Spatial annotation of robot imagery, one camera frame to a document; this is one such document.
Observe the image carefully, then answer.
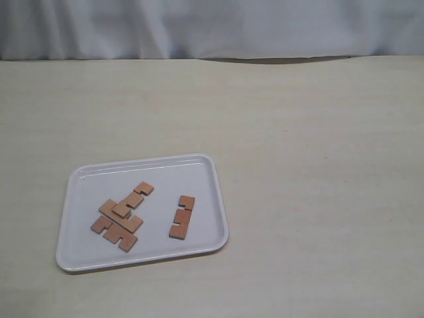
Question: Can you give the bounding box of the white plastic tray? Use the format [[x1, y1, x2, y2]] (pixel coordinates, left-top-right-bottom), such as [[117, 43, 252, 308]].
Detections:
[[56, 154, 229, 273]]

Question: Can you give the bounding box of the wooden notched piece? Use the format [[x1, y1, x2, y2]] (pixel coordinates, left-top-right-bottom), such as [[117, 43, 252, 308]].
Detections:
[[112, 182, 154, 218], [168, 195, 195, 240], [99, 199, 144, 233], [90, 216, 138, 252]]

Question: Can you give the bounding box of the white backdrop cloth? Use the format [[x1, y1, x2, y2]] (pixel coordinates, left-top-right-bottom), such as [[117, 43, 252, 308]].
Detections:
[[1, 1, 423, 60]]

